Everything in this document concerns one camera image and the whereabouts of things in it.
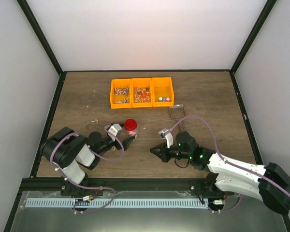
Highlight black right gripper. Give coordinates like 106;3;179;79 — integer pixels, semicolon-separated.
150;142;191;162

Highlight clear plastic jar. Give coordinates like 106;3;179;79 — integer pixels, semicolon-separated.
126;128;138;137

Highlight red jar lid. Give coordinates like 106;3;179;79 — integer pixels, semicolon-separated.
124;118;137;131

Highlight brown slotted plastic scoop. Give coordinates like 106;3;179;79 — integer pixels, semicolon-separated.
169;104;186;122

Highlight orange candy bin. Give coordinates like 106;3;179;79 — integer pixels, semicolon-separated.
131;78;153;108
109;79;132;109
151;77;174;107

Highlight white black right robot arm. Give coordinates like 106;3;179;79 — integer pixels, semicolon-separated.
150;130;290;215

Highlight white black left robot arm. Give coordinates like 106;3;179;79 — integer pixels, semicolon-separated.
39;124;136;195

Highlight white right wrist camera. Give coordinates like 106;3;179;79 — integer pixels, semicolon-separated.
159;128;174;148

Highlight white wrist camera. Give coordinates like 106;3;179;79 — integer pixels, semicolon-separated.
159;128;174;148
106;123;122;141

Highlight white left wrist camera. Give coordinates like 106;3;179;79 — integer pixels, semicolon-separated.
106;123;122;141

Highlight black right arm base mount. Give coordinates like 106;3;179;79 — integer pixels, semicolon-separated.
189;178;226;198

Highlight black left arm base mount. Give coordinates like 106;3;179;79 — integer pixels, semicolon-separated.
61;179;104;198

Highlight light blue slotted cable duct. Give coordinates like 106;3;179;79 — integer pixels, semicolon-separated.
25;198;208;209

